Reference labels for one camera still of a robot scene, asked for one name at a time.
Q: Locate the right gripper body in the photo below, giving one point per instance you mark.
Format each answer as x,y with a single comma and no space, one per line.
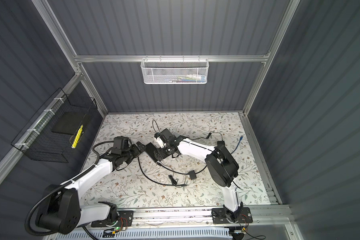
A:
163,152

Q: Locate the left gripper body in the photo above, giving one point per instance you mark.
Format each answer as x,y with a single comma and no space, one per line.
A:
132,153

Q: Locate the small black power adapter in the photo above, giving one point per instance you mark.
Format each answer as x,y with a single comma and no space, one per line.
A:
192,175

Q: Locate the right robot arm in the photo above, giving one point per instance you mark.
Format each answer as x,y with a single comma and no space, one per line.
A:
221,165

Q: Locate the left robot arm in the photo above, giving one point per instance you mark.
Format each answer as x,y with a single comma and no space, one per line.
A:
60,210

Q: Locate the yellow item in basket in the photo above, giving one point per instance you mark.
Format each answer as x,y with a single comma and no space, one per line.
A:
77,137

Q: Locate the black pad in basket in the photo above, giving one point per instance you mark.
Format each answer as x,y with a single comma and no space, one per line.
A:
69,123

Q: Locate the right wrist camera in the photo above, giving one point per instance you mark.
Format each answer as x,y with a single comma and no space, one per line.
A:
159,140

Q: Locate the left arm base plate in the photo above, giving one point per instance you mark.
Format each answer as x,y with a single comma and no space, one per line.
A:
125,219

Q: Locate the black wire wall basket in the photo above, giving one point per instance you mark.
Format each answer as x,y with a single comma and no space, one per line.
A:
37,142

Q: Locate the white mesh wall basket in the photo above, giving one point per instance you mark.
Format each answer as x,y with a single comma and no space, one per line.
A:
184,72

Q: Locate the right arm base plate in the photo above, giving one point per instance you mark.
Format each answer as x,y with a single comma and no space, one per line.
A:
224,216

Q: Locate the white ventilated cable duct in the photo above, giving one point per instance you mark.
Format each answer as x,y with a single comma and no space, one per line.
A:
206,233

